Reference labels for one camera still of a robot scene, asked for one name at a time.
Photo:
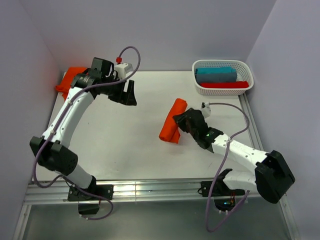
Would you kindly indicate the teal rolled t-shirt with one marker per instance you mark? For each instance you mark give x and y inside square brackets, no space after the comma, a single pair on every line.
[214,70]

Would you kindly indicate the red rolled t-shirt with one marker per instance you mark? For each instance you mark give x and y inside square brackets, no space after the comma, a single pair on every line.
[225,85]

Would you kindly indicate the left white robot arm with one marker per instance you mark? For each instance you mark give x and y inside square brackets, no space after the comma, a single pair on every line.
[51,149]

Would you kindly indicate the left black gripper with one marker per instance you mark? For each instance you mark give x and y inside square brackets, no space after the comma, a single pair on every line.
[126,98]

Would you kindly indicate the grey rolled t-shirt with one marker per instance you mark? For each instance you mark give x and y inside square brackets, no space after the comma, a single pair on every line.
[216,78]

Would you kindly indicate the crumpled orange t-shirt pile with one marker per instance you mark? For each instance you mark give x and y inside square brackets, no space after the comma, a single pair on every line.
[66,82]

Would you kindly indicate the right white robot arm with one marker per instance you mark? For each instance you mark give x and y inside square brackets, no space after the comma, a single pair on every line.
[267,173]

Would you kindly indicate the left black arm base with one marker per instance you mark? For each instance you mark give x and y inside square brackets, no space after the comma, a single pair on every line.
[93,193]

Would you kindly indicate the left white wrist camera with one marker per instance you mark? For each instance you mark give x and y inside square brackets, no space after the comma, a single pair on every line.
[123,69]

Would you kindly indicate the aluminium rail frame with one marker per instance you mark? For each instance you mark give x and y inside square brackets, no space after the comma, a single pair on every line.
[145,190]

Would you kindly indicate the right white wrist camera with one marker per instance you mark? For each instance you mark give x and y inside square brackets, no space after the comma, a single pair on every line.
[205,109]

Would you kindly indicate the white plastic basket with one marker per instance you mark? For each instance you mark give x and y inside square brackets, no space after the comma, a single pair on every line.
[243,71]

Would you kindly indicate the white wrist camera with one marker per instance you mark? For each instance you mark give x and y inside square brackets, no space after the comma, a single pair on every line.
[123,69]
[205,109]

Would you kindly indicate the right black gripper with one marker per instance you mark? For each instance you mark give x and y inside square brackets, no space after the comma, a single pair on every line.
[181,119]

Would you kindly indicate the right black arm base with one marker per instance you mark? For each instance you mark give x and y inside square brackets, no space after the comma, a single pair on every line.
[224,198]

